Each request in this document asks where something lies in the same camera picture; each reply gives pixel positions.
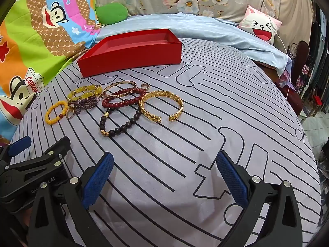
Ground dark wooden bead bracelet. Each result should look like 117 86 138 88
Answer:
99 105 143 137

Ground light blue blanket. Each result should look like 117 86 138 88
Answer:
95 12 291 76

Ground purple bead bracelet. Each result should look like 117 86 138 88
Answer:
73 96 99 114

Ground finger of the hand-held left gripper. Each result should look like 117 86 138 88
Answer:
0 136 32 169
5 136 72 175

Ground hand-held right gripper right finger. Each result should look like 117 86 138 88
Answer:
216 150 304 247

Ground green cushion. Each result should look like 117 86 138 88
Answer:
95 2 128 24

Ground thin white cable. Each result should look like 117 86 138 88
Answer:
253 0 293 90

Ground yellow glass bead bracelet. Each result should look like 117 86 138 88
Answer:
67 84 103 102

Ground pink bunny face pillow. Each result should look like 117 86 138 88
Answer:
238 5 282 42

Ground dark wooden chair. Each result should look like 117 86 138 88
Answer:
280 41 311 116

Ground red cardboard box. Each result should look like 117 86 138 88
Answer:
76 28 182 78

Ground gold chain cuff bracelet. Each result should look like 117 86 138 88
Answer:
138 90 184 122

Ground orange bead bracelet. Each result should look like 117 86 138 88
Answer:
46 101 69 124

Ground dark red bead bracelet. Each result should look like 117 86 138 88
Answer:
101 87 147 108

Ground colourful cartoon monkey blanket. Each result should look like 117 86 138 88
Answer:
0 0 102 144

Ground thin gold bangle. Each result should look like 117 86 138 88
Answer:
103 80 137 99

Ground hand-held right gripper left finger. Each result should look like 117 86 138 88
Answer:
28 152 115 247

